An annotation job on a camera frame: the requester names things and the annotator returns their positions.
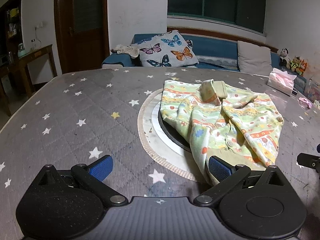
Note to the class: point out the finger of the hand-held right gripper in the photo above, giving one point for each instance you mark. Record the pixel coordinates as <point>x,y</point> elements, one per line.
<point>310,162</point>

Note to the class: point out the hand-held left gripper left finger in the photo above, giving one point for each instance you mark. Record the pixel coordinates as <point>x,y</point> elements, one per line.
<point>101,169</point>

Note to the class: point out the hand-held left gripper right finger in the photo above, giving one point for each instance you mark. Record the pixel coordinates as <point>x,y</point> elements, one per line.
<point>219,169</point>

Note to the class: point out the patterned yellow-green child's garment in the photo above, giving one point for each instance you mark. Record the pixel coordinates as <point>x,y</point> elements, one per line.
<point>250,120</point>

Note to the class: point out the small pink toy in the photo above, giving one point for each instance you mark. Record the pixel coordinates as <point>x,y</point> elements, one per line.
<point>305,102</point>

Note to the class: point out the grey star-patterned tablecloth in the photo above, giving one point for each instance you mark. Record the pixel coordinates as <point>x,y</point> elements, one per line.
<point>75,110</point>

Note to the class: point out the pink tissue pack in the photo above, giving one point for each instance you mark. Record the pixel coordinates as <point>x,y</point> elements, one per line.
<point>281,81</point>

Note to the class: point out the orange plush toy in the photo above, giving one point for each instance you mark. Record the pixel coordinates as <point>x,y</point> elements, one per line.
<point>303,67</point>

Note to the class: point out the grey plush toy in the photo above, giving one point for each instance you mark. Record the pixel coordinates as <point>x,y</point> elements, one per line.
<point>294,64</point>

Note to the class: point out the panda plush toy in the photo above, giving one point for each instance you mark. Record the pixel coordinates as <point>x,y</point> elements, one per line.
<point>284,56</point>

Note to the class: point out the plain beige pillow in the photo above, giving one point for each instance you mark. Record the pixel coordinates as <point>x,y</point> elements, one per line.
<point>253,58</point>

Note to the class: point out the blue sofa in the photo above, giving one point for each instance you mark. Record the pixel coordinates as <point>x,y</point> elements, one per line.
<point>212,47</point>

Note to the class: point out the cream lace cloth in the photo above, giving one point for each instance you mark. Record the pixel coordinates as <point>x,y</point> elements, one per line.
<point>125,49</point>

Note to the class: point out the dark wooden door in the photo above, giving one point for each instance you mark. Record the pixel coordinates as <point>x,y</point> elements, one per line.
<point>82,42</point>

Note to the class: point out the butterfly print pillow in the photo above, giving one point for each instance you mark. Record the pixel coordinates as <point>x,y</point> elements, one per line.
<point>165,50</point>

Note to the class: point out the wooden side table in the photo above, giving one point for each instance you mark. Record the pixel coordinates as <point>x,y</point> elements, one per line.
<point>37,53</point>

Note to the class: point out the dark wooden cabinet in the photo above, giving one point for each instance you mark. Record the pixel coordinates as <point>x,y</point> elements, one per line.
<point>11,30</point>

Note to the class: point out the dark window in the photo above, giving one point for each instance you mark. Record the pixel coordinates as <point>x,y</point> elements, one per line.
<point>220,2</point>

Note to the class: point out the white wall socket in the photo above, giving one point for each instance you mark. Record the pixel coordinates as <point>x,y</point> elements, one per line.
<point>39,25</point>

